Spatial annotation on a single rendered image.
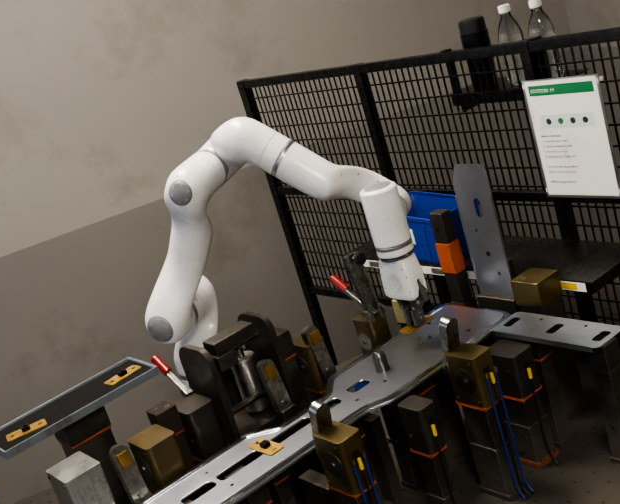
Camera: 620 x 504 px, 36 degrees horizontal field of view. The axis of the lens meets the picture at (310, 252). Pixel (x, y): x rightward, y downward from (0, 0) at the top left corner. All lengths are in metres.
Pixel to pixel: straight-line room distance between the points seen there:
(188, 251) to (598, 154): 1.01
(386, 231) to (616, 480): 0.71
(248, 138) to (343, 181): 0.23
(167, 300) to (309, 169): 0.52
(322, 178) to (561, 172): 0.68
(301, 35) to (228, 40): 0.33
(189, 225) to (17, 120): 1.92
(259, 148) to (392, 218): 0.33
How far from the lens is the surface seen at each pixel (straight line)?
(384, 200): 2.08
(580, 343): 2.08
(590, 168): 2.44
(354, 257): 2.27
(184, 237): 2.31
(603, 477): 2.19
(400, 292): 2.16
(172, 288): 2.37
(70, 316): 4.23
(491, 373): 2.04
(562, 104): 2.42
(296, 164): 2.11
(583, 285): 2.30
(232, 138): 2.15
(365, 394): 2.09
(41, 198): 4.13
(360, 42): 4.38
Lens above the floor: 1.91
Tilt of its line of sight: 17 degrees down
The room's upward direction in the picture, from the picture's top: 17 degrees counter-clockwise
